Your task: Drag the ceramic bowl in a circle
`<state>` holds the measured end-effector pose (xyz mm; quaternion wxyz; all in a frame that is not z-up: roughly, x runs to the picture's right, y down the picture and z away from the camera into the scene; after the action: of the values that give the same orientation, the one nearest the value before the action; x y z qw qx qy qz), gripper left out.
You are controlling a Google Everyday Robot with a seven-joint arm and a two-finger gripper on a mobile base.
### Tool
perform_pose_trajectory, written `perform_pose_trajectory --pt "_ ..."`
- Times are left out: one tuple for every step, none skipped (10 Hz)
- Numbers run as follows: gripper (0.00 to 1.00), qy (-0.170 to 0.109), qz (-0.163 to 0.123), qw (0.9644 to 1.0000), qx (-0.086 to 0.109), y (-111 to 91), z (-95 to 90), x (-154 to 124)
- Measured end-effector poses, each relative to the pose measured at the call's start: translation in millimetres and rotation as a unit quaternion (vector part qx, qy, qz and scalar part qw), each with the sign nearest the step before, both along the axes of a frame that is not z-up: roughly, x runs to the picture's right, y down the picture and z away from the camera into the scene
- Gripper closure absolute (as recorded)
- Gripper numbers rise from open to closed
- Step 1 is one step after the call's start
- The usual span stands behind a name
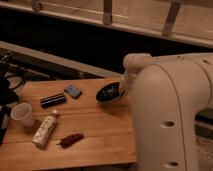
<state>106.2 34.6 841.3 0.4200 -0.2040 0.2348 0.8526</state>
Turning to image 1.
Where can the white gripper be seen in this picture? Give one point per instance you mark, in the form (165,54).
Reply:
(126,82)

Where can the dark ceramic bowl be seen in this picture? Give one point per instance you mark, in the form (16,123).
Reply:
(109,93)

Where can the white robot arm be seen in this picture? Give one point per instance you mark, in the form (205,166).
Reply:
(166,94)

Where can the blue sponge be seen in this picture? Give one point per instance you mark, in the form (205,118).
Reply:
(73,91)

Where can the wooden board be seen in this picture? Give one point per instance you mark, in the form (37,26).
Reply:
(87,133)

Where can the dried red chili pepper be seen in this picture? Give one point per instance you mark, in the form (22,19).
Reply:
(70,140)

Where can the white plastic bottle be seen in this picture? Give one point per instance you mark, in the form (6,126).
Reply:
(43,133)

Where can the clear plastic cup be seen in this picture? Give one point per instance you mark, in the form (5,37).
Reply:
(23,113)

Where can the black tripod stand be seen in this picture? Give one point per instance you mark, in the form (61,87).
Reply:
(7,96)

